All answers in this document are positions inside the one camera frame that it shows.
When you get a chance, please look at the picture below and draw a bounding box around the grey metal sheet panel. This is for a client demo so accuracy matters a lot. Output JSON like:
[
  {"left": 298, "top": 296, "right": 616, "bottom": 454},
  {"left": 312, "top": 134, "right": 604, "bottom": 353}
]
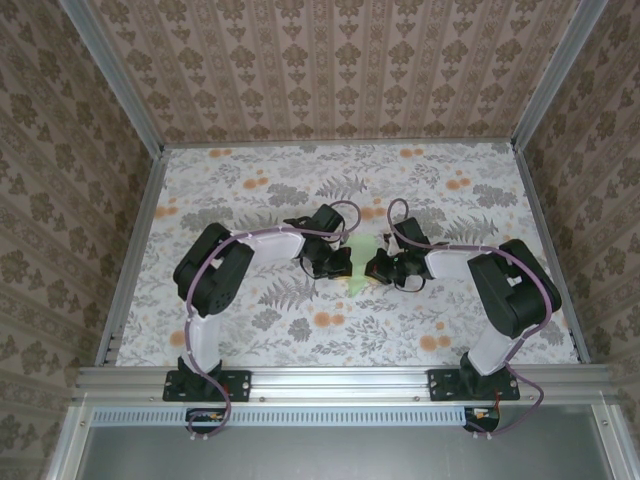
[{"left": 47, "top": 404, "right": 640, "bottom": 480}]

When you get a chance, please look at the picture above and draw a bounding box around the floral patterned table cover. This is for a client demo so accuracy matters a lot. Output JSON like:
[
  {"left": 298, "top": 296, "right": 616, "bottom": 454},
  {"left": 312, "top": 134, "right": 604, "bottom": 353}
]
[{"left": 107, "top": 144, "right": 581, "bottom": 369}]

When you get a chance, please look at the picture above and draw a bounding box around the black controller board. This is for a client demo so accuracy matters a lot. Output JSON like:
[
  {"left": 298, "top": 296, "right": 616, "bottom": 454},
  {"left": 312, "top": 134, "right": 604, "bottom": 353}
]
[
  {"left": 463, "top": 405, "right": 503, "bottom": 434},
  {"left": 185, "top": 407, "right": 229, "bottom": 435}
]

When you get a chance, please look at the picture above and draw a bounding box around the wide aluminium base rail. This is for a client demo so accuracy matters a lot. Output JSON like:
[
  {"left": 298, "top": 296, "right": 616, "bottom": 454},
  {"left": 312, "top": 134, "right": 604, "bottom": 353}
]
[{"left": 72, "top": 364, "right": 619, "bottom": 406}]

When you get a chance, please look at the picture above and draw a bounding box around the thin aluminium table end rail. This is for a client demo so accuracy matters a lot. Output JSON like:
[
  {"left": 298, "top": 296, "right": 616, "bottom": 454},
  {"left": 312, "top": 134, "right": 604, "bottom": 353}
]
[{"left": 162, "top": 141, "right": 516, "bottom": 150}]

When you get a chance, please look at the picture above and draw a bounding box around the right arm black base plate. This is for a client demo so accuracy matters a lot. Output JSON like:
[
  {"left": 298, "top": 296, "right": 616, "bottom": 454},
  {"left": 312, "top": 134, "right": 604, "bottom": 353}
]
[{"left": 428, "top": 368, "right": 521, "bottom": 403}]

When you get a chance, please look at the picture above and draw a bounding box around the slotted grey cable duct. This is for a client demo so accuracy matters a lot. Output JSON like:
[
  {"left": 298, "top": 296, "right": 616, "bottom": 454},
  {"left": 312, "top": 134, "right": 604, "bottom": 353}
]
[{"left": 92, "top": 405, "right": 506, "bottom": 427}]

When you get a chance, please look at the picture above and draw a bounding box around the aluminium table side rail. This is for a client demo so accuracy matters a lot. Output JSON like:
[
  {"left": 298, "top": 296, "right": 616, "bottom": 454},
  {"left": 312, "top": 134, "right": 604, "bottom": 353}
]
[
  {"left": 94, "top": 147, "right": 169, "bottom": 369},
  {"left": 512, "top": 142, "right": 591, "bottom": 366}
]

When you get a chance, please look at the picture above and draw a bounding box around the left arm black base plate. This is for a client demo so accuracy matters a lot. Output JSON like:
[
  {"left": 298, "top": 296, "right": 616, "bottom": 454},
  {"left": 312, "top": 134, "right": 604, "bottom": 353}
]
[{"left": 163, "top": 368, "right": 252, "bottom": 403}]

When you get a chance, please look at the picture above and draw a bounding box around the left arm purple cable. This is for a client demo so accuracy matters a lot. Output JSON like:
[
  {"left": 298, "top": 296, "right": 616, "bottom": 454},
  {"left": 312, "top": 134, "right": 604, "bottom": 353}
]
[{"left": 183, "top": 199, "right": 363, "bottom": 444}]

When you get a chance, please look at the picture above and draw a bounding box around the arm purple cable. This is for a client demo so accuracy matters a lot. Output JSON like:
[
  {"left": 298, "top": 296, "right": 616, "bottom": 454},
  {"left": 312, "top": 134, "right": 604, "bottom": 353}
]
[
  {"left": 183, "top": 199, "right": 363, "bottom": 444},
  {"left": 387, "top": 197, "right": 557, "bottom": 441}
]

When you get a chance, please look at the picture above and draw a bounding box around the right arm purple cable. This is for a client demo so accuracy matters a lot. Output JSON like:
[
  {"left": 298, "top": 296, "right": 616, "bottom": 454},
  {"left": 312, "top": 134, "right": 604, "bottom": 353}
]
[{"left": 387, "top": 197, "right": 557, "bottom": 441}]

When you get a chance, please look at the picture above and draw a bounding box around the aluminium frame post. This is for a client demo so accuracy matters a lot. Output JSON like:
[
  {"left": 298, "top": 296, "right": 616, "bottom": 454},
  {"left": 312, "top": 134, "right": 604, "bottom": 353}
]
[
  {"left": 63, "top": 0, "right": 166, "bottom": 154},
  {"left": 510, "top": 0, "right": 601, "bottom": 151}
]

